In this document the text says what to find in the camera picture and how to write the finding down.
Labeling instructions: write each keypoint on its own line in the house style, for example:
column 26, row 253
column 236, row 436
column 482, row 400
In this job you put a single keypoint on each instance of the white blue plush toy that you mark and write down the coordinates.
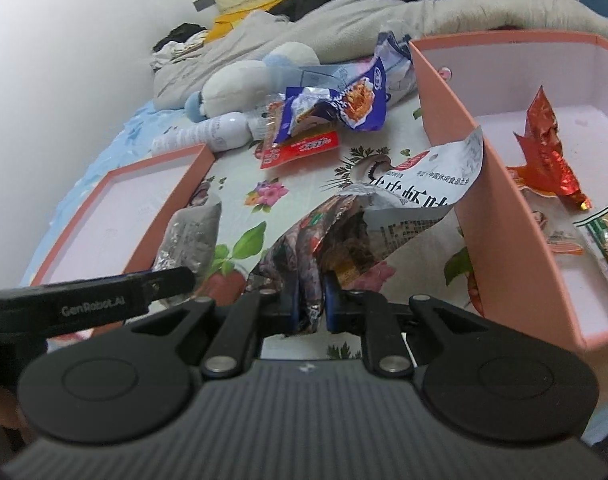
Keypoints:
column 242, row 86

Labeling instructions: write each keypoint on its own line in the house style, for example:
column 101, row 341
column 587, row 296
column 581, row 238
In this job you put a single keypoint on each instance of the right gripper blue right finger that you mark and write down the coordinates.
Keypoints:
column 334, row 302

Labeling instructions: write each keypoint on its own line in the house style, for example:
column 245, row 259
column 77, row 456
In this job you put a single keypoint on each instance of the clothes heap by wall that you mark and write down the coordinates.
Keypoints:
column 184, row 39

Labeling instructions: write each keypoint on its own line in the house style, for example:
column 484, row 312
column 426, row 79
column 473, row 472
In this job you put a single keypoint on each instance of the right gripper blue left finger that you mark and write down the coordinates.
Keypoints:
column 292, row 304

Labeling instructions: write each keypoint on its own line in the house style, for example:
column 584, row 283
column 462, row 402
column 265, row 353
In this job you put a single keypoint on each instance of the silver foil packet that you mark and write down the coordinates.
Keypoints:
column 190, row 240

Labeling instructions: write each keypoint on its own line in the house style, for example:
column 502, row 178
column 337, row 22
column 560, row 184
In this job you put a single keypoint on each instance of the orange corn snack packet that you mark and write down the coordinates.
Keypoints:
column 551, row 216

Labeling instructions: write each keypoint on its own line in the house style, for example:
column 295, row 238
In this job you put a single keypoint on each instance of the grey quilt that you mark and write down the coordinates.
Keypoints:
column 342, row 30

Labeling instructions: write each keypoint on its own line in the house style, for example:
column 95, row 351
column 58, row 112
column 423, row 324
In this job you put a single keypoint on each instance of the red strip snack packet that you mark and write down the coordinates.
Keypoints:
column 274, row 155

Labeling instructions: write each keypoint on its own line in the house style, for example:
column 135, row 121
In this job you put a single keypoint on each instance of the white spray bottle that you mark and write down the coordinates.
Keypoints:
column 219, row 134

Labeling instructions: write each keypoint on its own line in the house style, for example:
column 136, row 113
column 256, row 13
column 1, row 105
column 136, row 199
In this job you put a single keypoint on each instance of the red foil wrapper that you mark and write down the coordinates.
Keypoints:
column 545, row 166

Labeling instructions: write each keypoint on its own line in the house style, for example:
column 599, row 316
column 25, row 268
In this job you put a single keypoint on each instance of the white brown snack bag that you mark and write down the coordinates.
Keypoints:
column 360, row 226

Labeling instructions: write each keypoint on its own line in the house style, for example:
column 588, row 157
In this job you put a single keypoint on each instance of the left hand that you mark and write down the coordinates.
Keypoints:
column 10, row 413

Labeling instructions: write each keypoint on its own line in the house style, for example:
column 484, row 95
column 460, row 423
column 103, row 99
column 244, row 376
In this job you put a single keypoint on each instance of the pink box lid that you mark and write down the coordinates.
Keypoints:
column 120, row 224

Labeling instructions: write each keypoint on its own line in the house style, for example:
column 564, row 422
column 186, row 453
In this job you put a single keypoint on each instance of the yellow pillow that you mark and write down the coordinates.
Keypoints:
column 228, row 21

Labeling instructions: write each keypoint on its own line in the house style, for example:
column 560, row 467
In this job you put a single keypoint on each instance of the light blue blanket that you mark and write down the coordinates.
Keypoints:
column 132, row 144

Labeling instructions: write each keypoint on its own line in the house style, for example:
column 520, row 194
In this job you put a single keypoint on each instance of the clear plastic bag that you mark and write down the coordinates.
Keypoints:
column 396, row 58

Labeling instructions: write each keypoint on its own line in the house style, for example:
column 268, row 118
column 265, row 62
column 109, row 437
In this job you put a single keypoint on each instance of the pink gift box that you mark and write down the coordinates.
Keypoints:
column 488, row 80

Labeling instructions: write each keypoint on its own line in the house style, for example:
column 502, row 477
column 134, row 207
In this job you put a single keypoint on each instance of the blue snack bag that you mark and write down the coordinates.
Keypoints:
column 360, row 106

